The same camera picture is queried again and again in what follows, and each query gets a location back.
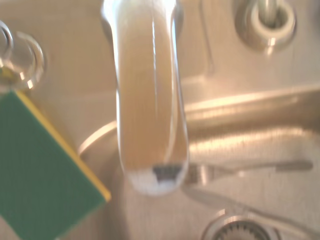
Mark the chrome soap dispenser pump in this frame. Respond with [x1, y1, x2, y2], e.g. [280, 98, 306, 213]
[234, 0, 298, 55]

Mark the green yellow sponge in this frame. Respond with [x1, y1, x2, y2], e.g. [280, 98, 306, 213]
[0, 89, 112, 240]

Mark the silver fork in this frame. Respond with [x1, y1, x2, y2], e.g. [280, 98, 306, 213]
[186, 159, 315, 185]

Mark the chrome faucet spout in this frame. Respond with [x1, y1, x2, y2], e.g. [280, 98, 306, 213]
[99, 0, 191, 197]

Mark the metal sink drain strainer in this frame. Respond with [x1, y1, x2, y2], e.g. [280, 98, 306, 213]
[201, 208, 282, 240]

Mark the stainless steel double sink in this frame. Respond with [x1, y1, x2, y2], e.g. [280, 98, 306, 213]
[0, 0, 320, 240]

